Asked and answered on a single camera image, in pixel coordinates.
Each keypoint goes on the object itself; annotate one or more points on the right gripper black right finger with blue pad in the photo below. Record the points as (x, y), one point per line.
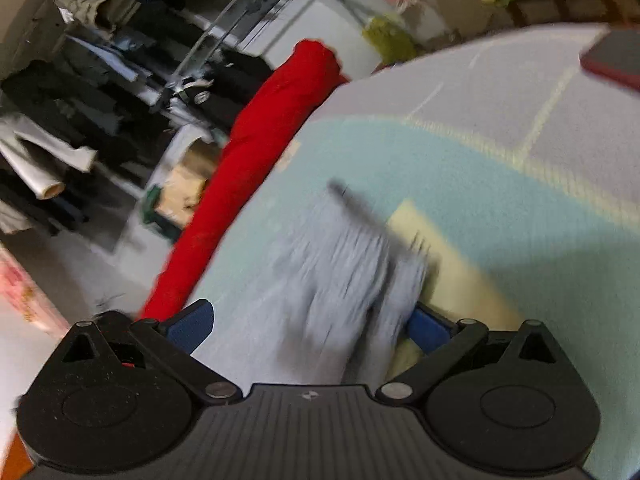
(444, 345)

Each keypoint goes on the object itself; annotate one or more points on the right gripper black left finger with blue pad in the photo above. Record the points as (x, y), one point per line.
(169, 345)

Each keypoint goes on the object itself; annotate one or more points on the grey garment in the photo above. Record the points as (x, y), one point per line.
(326, 304)

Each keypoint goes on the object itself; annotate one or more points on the clothes rack with garments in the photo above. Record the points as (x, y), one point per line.
(94, 91)

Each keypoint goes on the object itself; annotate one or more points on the cardboard box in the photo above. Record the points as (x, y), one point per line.
(168, 208)

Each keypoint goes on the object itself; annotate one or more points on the light green checked bedsheet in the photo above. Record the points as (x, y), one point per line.
(521, 174)

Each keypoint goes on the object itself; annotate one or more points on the red pillow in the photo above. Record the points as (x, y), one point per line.
(259, 136)

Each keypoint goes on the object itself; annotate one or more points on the red edged phone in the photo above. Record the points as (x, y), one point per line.
(615, 56)

